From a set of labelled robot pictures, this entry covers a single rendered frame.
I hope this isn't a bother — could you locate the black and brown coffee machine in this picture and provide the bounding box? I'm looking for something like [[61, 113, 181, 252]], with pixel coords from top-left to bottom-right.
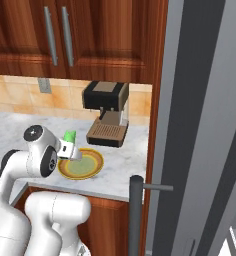
[[82, 80, 131, 149]]

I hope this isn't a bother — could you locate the grey wall socket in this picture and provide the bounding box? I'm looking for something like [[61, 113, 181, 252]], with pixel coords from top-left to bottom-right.
[[36, 77, 52, 95]]

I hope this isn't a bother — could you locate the wooden tall side panel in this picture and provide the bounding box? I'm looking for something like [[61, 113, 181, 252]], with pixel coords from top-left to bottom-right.
[[141, 0, 170, 256]]

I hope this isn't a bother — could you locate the dark grey fridge door handle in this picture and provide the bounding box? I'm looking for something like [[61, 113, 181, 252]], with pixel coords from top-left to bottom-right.
[[127, 174, 175, 256]]

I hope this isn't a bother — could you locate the yellow and green plate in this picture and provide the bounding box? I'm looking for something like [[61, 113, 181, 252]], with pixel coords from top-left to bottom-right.
[[57, 147, 105, 181]]

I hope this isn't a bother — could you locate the wooden wall cupboard door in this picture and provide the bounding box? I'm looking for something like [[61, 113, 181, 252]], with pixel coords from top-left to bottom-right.
[[0, 0, 60, 80], [55, 0, 159, 85]]

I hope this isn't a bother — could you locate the grey cupboard door handle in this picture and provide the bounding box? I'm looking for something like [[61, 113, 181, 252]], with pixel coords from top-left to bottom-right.
[[60, 5, 75, 68], [43, 5, 59, 67]]

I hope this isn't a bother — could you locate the wooden base cupboard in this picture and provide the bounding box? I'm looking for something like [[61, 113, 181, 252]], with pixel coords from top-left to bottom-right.
[[13, 185, 148, 256]]

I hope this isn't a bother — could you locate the green pointed object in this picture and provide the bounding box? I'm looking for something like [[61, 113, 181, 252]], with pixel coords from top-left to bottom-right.
[[63, 130, 77, 143]]

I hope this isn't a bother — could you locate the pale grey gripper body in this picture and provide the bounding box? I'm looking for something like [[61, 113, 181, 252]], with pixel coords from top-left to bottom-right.
[[69, 146, 85, 162]]

